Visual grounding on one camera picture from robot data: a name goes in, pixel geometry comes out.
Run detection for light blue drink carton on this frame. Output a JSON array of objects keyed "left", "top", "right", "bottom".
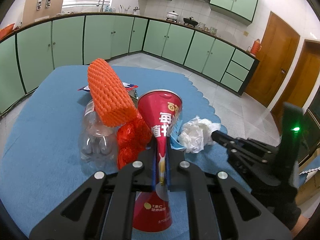
[{"left": 170, "top": 118, "right": 186, "bottom": 153}]

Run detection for left wooden door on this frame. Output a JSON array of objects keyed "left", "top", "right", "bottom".
[{"left": 245, "top": 12, "right": 300, "bottom": 107}]

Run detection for orange thermos flask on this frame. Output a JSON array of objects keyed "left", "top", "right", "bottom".
[{"left": 250, "top": 38, "right": 261, "bottom": 56}]

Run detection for cardboard box with scale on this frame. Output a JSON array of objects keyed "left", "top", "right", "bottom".
[{"left": 22, "top": 0, "right": 63, "bottom": 27}]

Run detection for red crinkled plastic wrapper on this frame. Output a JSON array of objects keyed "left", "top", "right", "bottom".
[{"left": 117, "top": 113, "right": 152, "bottom": 170}]

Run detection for chrome kitchen faucet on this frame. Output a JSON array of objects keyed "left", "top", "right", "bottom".
[{"left": 97, "top": 0, "right": 105, "bottom": 12}]

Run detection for black wok pan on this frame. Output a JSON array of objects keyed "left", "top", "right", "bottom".
[{"left": 183, "top": 17, "right": 199, "bottom": 28}]

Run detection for green lower kitchen cabinets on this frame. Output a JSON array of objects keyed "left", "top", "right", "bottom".
[{"left": 1, "top": 13, "right": 259, "bottom": 113}]

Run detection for white tissue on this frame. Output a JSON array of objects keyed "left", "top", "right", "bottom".
[{"left": 177, "top": 116, "right": 221, "bottom": 154}]

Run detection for blue white snack wrapper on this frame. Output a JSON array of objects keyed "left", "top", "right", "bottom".
[{"left": 78, "top": 82, "right": 138, "bottom": 99}]

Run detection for black framed board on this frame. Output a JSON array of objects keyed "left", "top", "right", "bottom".
[{"left": 298, "top": 109, "right": 319, "bottom": 166}]

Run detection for orange plastic basin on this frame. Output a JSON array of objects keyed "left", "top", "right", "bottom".
[{"left": 0, "top": 23, "right": 15, "bottom": 40}]

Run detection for clear plastic bottle red label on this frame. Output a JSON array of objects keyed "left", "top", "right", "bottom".
[{"left": 79, "top": 100, "right": 118, "bottom": 167}]

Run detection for white cooking pot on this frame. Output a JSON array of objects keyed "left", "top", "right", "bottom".
[{"left": 166, "top": 10, "right": 179, "bottom": 23}]

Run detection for tall orange foam net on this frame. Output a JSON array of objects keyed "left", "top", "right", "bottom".
[{"left": 87, "top": 58, "right": 138, "bottom": 127}]

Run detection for red paper cup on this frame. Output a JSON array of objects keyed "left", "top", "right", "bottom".
[{"left": 133, "top": 89, "right": 182, "bottom": 233}]

